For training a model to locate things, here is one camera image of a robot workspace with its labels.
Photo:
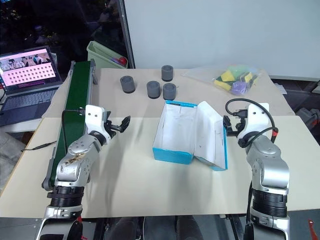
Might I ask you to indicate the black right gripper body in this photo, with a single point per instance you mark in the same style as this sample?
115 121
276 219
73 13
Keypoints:
238 123

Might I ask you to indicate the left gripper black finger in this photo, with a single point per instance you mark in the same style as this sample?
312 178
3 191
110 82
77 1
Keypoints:
126 120
123 129

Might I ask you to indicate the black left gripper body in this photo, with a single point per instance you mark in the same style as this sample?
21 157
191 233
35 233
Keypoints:
110 127

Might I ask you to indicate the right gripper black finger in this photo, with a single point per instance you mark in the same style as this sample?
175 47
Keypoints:
227 121
230 132

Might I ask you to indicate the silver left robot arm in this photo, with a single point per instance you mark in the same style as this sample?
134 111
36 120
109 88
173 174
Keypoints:
75 160

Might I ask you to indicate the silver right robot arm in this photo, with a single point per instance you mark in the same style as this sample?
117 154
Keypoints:
267 160

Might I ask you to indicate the green conveyor belt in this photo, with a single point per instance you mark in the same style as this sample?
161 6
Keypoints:
75 100

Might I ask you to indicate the blue white box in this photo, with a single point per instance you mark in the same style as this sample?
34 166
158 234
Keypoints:
180 130

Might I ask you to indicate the dark grey foam cylinder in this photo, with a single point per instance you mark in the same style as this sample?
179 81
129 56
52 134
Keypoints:
153 89
128 85
167 73
169 91

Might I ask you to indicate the clear bag of colourful items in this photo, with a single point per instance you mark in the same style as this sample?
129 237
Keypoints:
232 78

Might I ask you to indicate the white paper sheet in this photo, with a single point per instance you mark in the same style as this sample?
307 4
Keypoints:
280 88

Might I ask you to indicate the red object in bin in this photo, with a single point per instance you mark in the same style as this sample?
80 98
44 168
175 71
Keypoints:
122 61

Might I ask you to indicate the grey and red equipment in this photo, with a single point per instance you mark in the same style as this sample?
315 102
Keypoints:
308 115

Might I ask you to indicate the light green plastic bin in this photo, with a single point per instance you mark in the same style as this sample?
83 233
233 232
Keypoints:
102 53

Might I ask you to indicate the large white board panel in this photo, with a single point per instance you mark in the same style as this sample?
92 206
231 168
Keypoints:
225 32

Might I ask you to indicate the open grey laptop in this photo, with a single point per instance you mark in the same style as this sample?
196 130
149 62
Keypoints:
27 75

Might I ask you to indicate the dark rounded shape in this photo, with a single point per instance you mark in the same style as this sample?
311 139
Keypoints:
126 228

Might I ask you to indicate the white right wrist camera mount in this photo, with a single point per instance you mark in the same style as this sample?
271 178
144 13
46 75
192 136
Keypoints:
255 117

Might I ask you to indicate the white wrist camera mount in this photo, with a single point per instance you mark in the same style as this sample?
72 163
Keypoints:
255 117
93 117

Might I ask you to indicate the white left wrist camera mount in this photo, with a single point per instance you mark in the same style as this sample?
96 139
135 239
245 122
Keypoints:
93 117

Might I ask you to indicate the metal frame post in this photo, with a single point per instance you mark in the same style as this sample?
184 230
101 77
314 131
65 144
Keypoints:
126 32

